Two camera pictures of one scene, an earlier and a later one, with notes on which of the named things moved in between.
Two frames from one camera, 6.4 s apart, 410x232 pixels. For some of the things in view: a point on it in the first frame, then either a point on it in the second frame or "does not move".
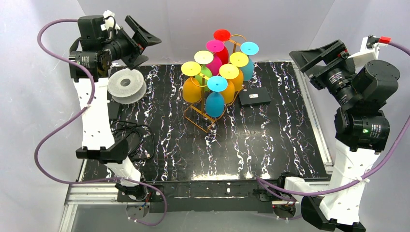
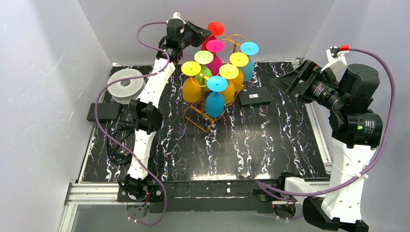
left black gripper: [131, 47] → [192, 34]
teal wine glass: [249, 49] does not move
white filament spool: [126, 86] does not move
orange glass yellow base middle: [229, 71] does not move
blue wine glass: [214, 103] does not move
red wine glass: [224, 35] → [217, 28]
